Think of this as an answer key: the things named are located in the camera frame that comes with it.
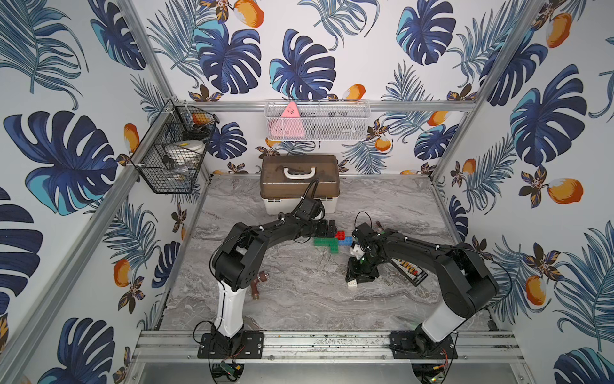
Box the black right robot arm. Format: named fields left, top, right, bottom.
left=346, top=223, right=500, bottom=345

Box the black wire basket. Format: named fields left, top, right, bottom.
left=130, top=100, right=219, bottom=195

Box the brown lidded storage box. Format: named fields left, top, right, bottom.
left=260, top=155, right=341, bottom=215

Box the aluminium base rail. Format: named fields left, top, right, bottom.
left=133, top=331, right=524, bottom=363

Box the white mesh wall basket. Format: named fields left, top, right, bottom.
left=264, top=100, right=371, bottom=142

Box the pink triangle card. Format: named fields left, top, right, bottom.
left=269, top=102, right=305, bottom=140

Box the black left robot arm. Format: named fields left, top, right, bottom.
left=210, top=179, right=328, bottom=341

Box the white object in basket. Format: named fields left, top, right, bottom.
left=162, top=140, right=206, bottom=167

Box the blue lego brick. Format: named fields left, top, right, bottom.
left=337, top=237, right=354, bottom=246

